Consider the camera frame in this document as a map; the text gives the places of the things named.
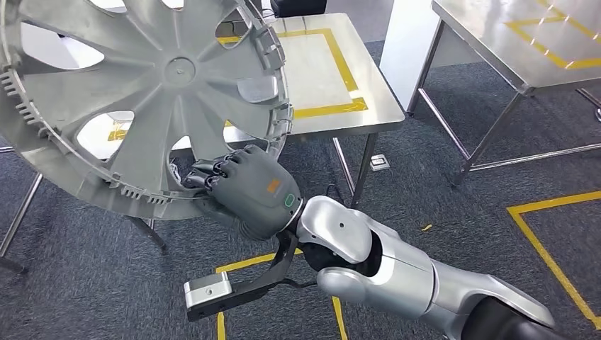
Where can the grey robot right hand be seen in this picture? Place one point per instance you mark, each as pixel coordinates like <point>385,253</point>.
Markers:
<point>256,192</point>

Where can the silver wheel hubcap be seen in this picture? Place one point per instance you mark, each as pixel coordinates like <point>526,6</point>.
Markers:
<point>164,94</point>

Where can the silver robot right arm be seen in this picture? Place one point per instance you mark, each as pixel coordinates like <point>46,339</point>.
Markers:
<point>399,281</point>

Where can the steel workbench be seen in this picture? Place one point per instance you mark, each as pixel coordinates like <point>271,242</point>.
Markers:
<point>314,70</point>

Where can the silver floor socket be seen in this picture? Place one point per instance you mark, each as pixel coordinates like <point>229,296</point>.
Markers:
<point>379,163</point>

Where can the yellow tape scrap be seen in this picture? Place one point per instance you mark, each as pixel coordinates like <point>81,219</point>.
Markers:
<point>426,227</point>

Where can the black carry case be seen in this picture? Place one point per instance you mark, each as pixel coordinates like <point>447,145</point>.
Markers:
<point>298,7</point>

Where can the white desk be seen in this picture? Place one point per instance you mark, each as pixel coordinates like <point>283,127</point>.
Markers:
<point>404,51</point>

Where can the pale wrist camera, black bracket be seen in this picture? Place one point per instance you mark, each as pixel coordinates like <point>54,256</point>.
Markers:
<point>206,291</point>

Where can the steel table, single tape frame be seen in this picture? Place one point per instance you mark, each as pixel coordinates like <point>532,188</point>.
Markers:
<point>493,42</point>

